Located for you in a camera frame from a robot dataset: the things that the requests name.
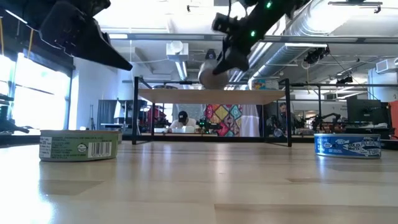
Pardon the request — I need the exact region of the gold top green label can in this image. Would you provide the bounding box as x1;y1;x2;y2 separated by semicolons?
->
39;129;119;163

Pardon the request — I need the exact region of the background robot with green lights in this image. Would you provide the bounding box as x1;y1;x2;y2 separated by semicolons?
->
197;116;223;133

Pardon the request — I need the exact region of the colourful patchwork quilt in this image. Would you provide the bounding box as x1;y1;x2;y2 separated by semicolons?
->
203;104;244;138

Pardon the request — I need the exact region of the black background frame rail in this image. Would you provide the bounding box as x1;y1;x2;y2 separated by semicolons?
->
279;82;398;125

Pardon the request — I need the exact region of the black round ceiling fixture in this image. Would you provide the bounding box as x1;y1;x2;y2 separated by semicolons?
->
204;48;218;61

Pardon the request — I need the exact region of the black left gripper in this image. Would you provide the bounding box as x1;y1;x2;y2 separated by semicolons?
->
18;0;133;72

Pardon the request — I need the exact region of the black background monitor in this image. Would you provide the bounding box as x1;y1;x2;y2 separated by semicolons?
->
346;98;390;126

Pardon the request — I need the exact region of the black overhead mounting bar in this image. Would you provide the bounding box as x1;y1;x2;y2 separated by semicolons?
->
328;1;384;14

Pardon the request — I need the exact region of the person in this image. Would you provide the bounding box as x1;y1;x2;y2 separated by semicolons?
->
275;101;300;136
166;110;200;134

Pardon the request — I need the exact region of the teal label tin can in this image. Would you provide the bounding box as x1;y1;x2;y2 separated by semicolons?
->
251;78;280;91

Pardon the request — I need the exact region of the grey curtain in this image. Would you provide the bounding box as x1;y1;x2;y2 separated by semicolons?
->
97;99;118;131

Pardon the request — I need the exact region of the blue label tuna can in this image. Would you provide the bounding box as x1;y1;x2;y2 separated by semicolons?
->
313;133;382;160

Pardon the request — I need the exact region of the orange red panel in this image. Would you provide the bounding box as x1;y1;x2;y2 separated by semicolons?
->
388;100;398;139

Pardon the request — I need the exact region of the black ceiling camera rig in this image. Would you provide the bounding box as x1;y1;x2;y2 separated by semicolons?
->
303;45;331;65
335;74;354;85

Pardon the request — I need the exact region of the large bright window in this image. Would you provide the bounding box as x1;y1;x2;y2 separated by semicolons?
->
0;52;73;135

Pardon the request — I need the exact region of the black metal bracket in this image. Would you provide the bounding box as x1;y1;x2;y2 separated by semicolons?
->
0;93;31;135

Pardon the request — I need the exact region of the black metal table frame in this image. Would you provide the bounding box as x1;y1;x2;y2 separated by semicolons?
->
0;133;398;151

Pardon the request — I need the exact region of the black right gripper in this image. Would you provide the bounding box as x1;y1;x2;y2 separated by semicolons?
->
212;26;261;75

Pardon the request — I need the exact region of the white hanging cloth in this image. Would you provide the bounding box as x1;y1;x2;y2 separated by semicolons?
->
241;104;261;138

